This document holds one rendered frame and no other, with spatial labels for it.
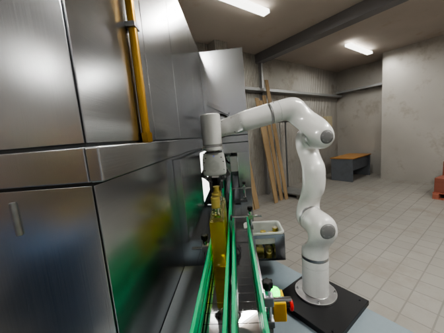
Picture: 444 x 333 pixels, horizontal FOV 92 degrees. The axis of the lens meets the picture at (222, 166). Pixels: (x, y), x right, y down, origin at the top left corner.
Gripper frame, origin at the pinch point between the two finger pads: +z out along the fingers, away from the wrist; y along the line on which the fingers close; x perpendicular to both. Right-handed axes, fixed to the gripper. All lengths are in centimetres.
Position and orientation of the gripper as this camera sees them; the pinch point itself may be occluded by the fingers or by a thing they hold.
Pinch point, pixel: (216, 185)
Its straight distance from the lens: 96.9
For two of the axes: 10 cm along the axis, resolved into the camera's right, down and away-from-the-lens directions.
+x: 0.5, -1.4, 9.9
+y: 10.0, -0.8, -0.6
